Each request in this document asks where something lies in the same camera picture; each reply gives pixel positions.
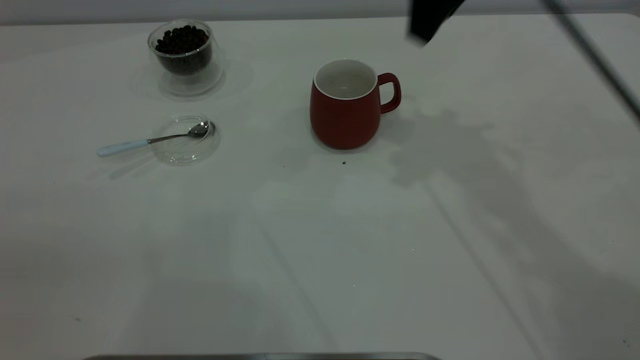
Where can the red mug white inside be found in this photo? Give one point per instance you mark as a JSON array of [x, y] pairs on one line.
[[342, 120]]

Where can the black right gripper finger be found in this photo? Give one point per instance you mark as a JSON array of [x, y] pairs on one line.
[[430, 17]]

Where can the dark coffee beans pile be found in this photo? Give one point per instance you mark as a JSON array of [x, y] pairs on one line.
[[182, 42]]

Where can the clear double-wall glass jar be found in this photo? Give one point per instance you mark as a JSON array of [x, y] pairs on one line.
[[192, 82]]

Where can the clear glass lid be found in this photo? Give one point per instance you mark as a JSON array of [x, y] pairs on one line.
[[182, 150]]

